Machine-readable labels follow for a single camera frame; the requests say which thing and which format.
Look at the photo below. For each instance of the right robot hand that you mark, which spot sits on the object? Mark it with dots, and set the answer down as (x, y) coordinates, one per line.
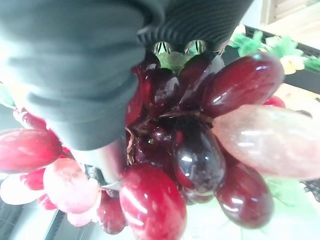
(75, 62)

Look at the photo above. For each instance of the red grape bunch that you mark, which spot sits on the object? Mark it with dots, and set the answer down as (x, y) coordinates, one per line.
(195, 130)

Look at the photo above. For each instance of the black plastic basket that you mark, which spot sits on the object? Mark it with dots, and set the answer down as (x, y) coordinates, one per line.
(297, 72)

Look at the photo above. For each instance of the green plastic grape leaves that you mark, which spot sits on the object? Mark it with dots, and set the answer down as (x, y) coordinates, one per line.
(265, 45)

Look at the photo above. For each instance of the yellow-green fruit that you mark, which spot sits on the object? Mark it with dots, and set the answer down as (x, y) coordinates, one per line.
(291, 63)

